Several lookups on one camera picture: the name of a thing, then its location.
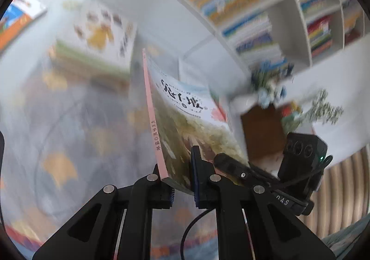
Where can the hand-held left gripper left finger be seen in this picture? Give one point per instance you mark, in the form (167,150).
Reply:
(162,196)

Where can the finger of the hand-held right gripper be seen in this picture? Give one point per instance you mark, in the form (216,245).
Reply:
(231,166)

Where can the orange blue cartoon book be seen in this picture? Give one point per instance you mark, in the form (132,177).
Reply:
(17,22)

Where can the green leafy plant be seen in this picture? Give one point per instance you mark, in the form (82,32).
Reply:
(320,109)

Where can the blue white flowers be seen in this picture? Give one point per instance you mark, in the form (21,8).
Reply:
(271,80)

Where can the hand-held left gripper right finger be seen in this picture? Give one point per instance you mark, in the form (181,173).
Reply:
(195,179)

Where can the white book yellow figure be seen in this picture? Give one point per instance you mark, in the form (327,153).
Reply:
(101,31)

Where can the teal cloth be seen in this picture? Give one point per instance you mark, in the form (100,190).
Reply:
(347,238)

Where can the fan pattern table mat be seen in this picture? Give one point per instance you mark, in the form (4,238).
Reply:
(72,147)

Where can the white bookshelf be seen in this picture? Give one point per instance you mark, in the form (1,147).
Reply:
(277,2)

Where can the white vase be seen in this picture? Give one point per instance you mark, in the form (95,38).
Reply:
(245,103)

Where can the landscape painting cover book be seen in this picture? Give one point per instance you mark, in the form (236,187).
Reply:
(179,121)

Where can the dark brown cabinet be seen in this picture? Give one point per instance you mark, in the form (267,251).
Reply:
(260,132)

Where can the stack of picture books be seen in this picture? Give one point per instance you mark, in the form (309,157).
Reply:
(86,66)

